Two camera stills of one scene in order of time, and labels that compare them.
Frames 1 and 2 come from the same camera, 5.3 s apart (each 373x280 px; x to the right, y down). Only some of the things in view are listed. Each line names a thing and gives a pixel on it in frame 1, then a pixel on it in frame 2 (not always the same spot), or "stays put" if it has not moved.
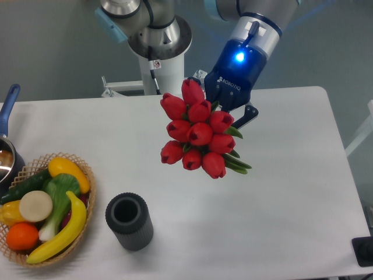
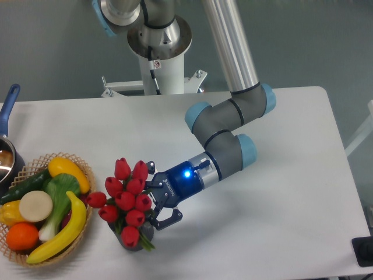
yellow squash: (58, 165) stays put
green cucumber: (36, 182) stays put
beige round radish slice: (35, 206) stays put
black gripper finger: (250, 112) to (176, 216)
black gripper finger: (192, 78) to (151, 165)
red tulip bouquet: (199, 136) to (125, 203)
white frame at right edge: (363, 134) stays put
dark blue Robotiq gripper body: (231, 83) to (169, 188)
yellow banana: (71, 233) stays put
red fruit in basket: (84, 198) stays put
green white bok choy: (56, 186) stays put
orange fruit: (22, 235) stays put
